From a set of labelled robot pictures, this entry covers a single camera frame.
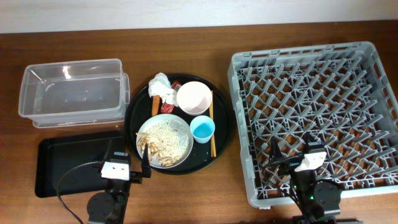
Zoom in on rice and food scraps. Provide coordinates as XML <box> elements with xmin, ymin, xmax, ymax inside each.
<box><xmin>136</xmin><ymin>120</ymin><xmax>190</xmax><ymax>167</ymax></box>

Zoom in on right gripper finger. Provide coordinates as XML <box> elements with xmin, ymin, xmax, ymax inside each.
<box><xmin>303</xmin><ymin>133</ymin><xmax>317</xmax><ymax>146</ymax></box>
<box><xmin>270</xmin><ymin>136</ymin><xmax>283</xmax><ymax>161</ymax></box>

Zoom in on orange carrot piece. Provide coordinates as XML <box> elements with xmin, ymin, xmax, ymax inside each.
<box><xmin>151</xmin><ymin>95</ymin><xmax>160</xmax><ymax>116</ymax></box>

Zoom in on grey dishwasher rack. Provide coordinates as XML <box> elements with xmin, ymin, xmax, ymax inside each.
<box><xmin>228</xmin><ymin>42</ymin><xmax>397</xmax><ymax>209</ymax></box>

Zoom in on red snack wrapper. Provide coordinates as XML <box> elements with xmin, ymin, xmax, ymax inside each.
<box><xmin>160</xmin><ymin>81</ymin><xmax>182</xmax><ymax>114</ymax></box>

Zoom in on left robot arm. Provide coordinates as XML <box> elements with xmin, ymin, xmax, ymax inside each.
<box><xmin>86</xmin><ymin>146</ymin><xmax>152</xmax><ymax>223</ymax></box>

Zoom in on light blue cup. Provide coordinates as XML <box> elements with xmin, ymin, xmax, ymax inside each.
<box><xmin>190</xmin><ymin>115</ymin><xmax>212</xmax><ymax>144</ymax></box>

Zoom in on white napkin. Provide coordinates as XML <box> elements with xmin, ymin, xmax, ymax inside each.
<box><xmin>148</xmin><ymin>73</ymin><xmax>178</xmax><ymax>106</ymax></box>

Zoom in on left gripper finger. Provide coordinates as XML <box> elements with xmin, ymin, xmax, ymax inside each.
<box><xmin>103</xmin><ymin>139</ymin><xmax>112</xmax><ymax>161</ymax></box>
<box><xmin>141</xmin><ymin>144</ymin><xmax>152</xmax><ymax>178</ymax></box>

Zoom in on wooden chopstick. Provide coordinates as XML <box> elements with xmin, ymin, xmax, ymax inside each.
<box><xmin>208</xmin><ymin>90</ymin><xmax>216</xmax><ymax>158</ymax></box>
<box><xmin>209</xmin><ymin>90</ymin><xmax>216</xmax><ymax>158</ymax></box>

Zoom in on black rectangular tray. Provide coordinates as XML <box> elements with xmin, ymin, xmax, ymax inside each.
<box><xmin>35</xmin><ymin>131</ymin><xmax>125</xmax><ymax>198</ymax></box>

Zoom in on clear plastic bin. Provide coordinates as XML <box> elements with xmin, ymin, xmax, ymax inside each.
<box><xmin>18</xmin><ymin>58</ymin><xmax>130</xmax><ymax>128</ymax></box>

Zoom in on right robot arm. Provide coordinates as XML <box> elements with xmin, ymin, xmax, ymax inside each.
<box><xmin>268</xmin><ymin>133</ymin><xmax>343</xmax><ymax>223</ymax></box>

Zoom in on round black tray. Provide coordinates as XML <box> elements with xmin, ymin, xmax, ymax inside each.
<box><xmin>124</xmin><ymin>73</ymin><xmax>234</xmax><ymax>175</ymax></box>

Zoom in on white bowl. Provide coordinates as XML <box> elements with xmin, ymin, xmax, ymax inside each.
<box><xmin>177</xmin><ymin>82</ymin><xmax>213</xmax><ymax>116</ymax></box>

